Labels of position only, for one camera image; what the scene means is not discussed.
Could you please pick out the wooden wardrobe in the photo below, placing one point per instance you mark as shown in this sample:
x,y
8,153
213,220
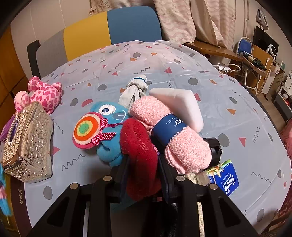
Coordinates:
x,y
13,78

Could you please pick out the pink rolled washcloth blue band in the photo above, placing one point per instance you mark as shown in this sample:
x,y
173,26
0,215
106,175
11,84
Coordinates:
x,y
183,148

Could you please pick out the blue plush monster toy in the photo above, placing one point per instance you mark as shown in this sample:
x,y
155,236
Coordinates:
x,y
101,128

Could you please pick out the wooden side table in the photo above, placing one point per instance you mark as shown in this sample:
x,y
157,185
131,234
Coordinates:
x,y
211,50

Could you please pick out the knotted grey white sock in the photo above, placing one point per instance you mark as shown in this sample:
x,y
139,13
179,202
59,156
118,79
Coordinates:
x,y
135,89

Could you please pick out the pink patterned curtain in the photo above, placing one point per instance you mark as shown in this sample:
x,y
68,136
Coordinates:
x,y
185,21

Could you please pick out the grey yellow blue chair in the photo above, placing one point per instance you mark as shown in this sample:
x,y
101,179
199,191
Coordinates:
x,y
95,32

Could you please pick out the white sponge block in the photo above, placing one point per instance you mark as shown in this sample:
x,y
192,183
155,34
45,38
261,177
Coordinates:
x,y
182,104

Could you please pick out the ornate silver tissue box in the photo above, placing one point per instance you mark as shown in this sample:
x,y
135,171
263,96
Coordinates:
x,y
27,148

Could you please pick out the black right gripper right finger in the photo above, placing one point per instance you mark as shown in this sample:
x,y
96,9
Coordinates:
x,y
181,191

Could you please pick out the blue tissue packet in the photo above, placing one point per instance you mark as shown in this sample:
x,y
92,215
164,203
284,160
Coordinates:
x,y
224,176

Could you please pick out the blue doll pink dress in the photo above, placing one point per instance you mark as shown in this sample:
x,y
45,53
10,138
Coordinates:
x,y
3,195

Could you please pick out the red fuzzy sock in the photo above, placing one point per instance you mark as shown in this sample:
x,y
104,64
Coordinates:
x,y
143,159

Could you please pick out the black cylindrical bottle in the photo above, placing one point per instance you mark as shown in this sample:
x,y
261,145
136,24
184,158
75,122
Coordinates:
x,y
216,151

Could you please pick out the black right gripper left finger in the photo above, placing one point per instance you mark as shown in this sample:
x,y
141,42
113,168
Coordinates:
x,y
105,191

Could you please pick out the blue folding chair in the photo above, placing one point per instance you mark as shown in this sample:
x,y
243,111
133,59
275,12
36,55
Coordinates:
x,y
244,45

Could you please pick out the pink spotted plush toy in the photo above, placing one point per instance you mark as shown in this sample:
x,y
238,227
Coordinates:
x,y
48,95

